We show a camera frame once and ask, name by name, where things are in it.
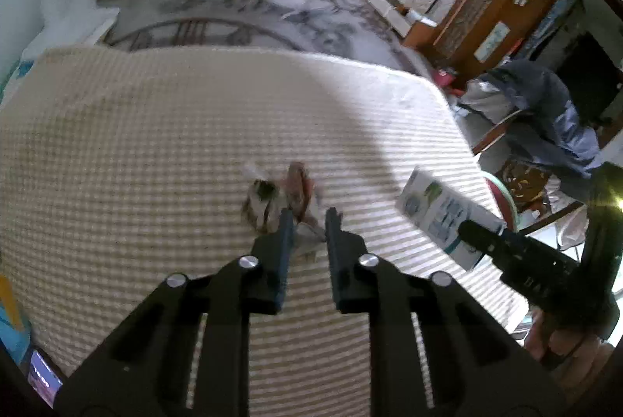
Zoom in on blue grey jacket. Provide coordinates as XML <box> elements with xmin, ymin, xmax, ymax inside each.
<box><xmin>460</xmin><ymin>59</ymin><xmax>604</xmax><ymax>179</ymax></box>

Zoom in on brown paper ball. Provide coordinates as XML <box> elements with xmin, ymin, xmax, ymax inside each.
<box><xmin>242</xmin><ymin>161</ymin><xmax>326</xmax><ymax>259</ymax></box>

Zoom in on white desk lamp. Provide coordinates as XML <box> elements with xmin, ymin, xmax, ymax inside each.
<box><xmin>19</xmin><ymin>3</ymin><xmax>120</xmax><ymax>62</ymax></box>

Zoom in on low television cabinet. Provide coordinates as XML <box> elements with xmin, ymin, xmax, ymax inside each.
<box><xmin>341</xmin><ymin>0</ymin><xmax>439</xmax><ymax>48</ymax></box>

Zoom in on wooden chair under jacket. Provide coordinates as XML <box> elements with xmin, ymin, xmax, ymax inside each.
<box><xmin>472</xmin><ymin>108</ymin><xmax>560</xmax><ymax>216</ymax></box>

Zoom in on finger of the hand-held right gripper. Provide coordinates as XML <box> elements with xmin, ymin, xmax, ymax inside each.
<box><xmin>458</xmin><ymin>220</ymin><xmax>512</xmax><ymax>262</ymax></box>

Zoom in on person's right hand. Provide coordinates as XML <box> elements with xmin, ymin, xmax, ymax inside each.
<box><xmin>526</xmin><ymin>307</ymin><xmax>616</xmax><ymax>381</ymax></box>

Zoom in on smartphone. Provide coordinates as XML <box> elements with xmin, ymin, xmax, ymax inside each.
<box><xmin>26</xmin><ymin>349</ymin><xmax>64</xmax><ymax>408</ymax></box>

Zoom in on blue white milk carton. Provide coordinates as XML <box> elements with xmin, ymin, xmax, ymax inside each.
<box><xmin>395</xmin><ymin>167</ymin><xmax>506</xmax><ymax>272</ymax></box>

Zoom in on light blue framed painting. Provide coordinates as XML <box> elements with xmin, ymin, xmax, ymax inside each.
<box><xmin>474</xmin><ymin>22</ymin><xmax>510</xmax><ymax>62</ymax></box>

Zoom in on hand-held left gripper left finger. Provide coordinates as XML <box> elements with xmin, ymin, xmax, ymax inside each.
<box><xmin>53</xmin><ymin>208</ymin><xmax>295</xmax><ymax>417</ymax></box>

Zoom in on blue plastic object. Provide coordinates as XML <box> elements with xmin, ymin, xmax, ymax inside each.
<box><xmin>0</xmin><ymin>276</ymin><xmax>32</xmax><ymax>366</ymax></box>

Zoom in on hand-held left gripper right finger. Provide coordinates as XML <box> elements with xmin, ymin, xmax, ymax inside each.
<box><xmin>325</xmin><ymin>207</ymin><xmax>568</xmax><ymax>417</ymax></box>

